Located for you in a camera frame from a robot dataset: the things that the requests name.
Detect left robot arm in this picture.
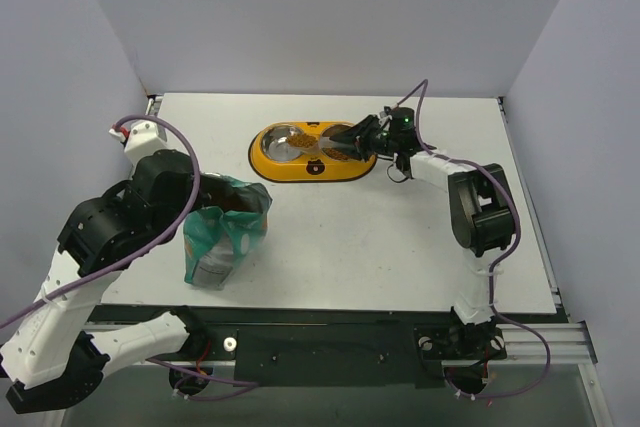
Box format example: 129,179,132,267
1,149,210,414

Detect clear plastic scoop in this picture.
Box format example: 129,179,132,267
284,127,342,159

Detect pet food kibble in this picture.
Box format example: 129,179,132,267
286,133,318,150

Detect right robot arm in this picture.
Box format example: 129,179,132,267
328,106,520,356

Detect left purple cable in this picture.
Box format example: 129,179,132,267
0,115,204,331

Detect left steel bowl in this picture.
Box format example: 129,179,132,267
260,124,303,163

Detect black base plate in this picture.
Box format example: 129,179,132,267
97,304,571,391

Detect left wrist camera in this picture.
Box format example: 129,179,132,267
109,120,167,166

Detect yellow double bowl feeder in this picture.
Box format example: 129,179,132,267
248,121,377,183

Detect aluminium frame rail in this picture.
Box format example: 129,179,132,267
49,321,599,427

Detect green pet food bag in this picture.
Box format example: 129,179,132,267
183,174,272,290

